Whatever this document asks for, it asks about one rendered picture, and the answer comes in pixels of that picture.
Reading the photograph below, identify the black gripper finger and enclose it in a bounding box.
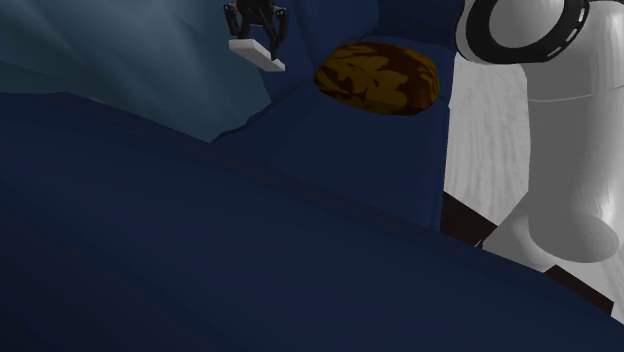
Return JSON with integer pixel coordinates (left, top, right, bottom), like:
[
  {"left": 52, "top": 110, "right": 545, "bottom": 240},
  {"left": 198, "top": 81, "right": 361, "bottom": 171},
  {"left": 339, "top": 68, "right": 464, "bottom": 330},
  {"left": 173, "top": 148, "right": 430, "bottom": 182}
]
[
  {"left": 263, "top": 5, "right": 290, "bottom": 61},
  {"left": 223, "top": 2, "right": 253, "bottom": 40}
]

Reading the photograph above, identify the white flat rectangular slab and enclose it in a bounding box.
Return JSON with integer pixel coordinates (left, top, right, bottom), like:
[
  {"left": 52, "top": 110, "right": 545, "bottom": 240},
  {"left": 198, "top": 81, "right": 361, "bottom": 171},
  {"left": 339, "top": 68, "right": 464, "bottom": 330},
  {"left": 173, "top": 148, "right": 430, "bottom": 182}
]
[{"left": 228, "top": 38, "right": 287, "bottom": 74}]

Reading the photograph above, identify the dark blue sofa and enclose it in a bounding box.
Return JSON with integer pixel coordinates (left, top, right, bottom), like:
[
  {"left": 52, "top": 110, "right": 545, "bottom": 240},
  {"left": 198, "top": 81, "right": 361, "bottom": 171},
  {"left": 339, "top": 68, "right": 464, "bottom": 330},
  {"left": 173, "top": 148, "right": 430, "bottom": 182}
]
[{"left": 0, "top": 0, "right": 624, "bottom": 352}]

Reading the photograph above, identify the dark robot stand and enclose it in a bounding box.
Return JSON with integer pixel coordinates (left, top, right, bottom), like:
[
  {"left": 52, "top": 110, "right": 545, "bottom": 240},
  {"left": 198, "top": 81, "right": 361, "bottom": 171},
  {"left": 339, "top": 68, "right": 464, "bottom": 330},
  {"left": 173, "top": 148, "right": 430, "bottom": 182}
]
[{"left": 439, "top": 190, "right": 616, "bottom": 317}]

